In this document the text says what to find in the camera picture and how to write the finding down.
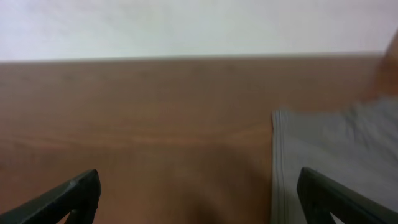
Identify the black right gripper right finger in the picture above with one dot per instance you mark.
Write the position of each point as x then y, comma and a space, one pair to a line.
322, 199

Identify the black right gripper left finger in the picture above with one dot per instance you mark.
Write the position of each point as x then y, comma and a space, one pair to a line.
77, 200

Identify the grey shorts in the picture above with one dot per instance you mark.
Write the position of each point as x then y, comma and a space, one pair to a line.
356, 147

